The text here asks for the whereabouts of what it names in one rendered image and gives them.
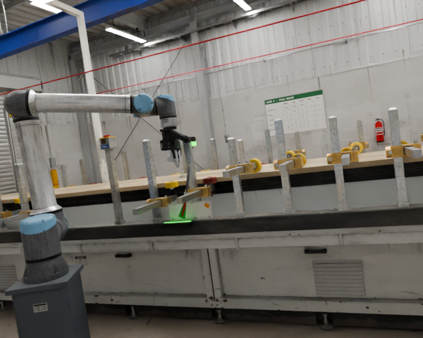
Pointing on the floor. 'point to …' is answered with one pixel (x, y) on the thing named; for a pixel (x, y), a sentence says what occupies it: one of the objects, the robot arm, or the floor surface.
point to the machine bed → (256, 259)
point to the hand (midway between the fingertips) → (178, 164)
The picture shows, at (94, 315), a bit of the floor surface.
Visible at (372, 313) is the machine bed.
